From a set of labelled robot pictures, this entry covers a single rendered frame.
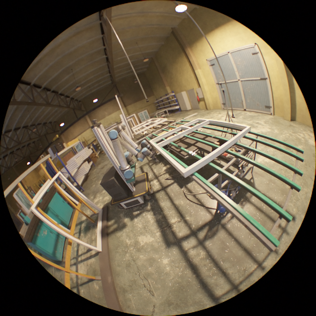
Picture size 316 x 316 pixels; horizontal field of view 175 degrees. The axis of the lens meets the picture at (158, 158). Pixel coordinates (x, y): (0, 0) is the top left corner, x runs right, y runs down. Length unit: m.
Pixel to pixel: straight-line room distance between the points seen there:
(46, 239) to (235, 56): 10.59
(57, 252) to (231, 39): 11.17
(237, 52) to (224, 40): 1.19
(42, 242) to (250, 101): 10.20
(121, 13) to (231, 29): 6.12
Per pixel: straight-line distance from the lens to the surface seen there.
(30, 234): 3.27
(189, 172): 1.09
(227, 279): 1.67
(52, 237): 3.56
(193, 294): 1.69
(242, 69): 7.39
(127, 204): 2.22
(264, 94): 7.04
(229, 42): 7.98
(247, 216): 0.85
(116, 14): 8.35
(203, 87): 8.98
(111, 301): 2.20
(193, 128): 2.25
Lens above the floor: 1.61
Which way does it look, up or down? 27 degrees down
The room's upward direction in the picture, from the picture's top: 24 degrees counter-clockwise
